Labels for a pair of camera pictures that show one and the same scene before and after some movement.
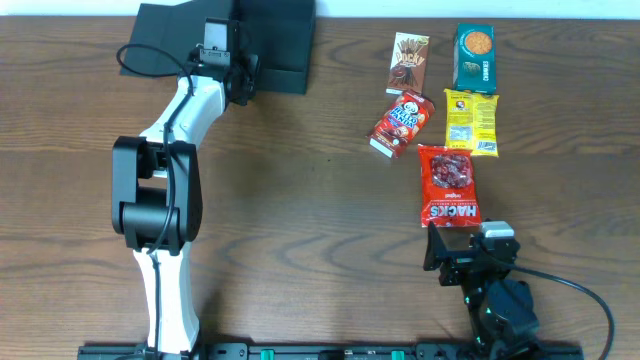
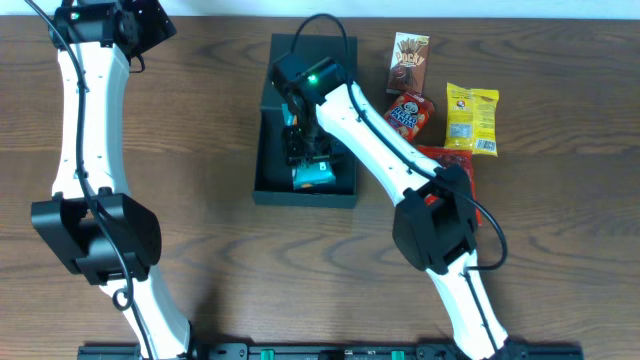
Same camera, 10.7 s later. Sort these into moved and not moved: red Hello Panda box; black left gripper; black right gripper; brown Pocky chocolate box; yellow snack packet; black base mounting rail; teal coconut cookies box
Moved: black right gripper; teal coconut cookies box; black left gripper
Not moved: red Hello Panda box; yellow snack packet; black base mounting rail; brown Pocky chocolate box
